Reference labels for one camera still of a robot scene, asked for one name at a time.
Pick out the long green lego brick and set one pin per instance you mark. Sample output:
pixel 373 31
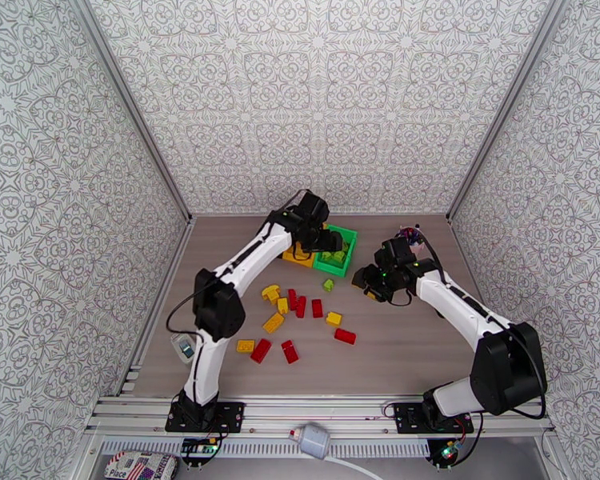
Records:
pixel 338 257

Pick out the small yellow lego brick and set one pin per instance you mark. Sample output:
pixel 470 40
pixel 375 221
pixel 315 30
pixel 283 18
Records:
pixel 333 319
pixel 282 306

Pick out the red lego brick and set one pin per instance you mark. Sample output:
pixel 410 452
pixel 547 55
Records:
pixel 290 352
pixel 345 336
pixel 292 299
pixel 301 307
pixel 317 308
pixel 260 351

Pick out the yellow arch lego brick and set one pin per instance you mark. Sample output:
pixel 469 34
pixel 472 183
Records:
pixel 270 292

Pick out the long yellow lego brick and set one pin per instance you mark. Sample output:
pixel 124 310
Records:
pixel 273 323

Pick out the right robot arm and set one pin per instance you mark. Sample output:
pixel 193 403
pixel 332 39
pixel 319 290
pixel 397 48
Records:
pixel 505 373

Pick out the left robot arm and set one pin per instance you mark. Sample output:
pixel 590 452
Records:
pixel 207 363

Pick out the yellow plastic bin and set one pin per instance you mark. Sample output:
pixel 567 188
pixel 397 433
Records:
pixel 300 258

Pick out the green plastic bin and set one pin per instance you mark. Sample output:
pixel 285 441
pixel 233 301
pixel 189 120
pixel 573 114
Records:
pixel 332 268

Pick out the pink pen cup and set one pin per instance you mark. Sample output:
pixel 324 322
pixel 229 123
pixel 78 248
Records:
pixel 417 247

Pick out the white power adapter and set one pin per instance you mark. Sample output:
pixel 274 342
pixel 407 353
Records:
pixel 312 440

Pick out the circuit board with green light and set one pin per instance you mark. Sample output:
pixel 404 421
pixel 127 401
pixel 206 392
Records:
pixel 449 451

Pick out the circuit board with yellow plug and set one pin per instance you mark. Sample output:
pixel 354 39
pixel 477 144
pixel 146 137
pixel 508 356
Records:
pixel 198 446

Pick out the flag print pouch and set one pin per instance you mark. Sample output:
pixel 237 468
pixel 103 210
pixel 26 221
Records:
pixel 140 466

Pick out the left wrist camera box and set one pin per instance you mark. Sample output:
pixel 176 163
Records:
pixel 314 207

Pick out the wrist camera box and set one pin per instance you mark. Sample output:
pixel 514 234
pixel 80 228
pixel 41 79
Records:
pixel 314 207
pixel 396 251

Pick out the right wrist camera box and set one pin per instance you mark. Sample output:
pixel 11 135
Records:
pixel 396 251

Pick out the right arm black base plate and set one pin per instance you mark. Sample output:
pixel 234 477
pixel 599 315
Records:
pixel 407 417

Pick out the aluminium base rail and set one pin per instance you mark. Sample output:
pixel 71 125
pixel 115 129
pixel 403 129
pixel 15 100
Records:
pixel 320 411

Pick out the aluminium side rail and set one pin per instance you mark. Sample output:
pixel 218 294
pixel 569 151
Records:
pixel 160 303

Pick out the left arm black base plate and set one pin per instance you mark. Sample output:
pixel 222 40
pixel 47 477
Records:
pixel 230 416

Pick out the aluminium corner post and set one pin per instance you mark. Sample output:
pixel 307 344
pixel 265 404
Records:
pixel 130 103
pixel 505 103

